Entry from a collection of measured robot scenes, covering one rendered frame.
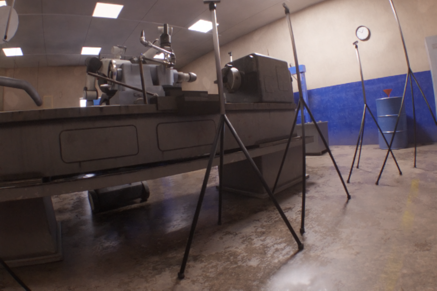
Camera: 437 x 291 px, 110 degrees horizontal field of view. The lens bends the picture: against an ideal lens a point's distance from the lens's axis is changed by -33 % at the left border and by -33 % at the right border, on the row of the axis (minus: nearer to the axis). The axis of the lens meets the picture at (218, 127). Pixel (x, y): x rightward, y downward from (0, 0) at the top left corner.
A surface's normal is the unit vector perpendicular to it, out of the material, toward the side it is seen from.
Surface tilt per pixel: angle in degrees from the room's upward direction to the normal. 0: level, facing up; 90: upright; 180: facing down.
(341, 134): 90
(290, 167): 90
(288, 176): 90
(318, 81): 90
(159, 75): 78
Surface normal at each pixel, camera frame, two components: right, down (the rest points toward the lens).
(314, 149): -0.71, 0.07
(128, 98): 0.62, -0.06
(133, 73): 0.58, -0.30
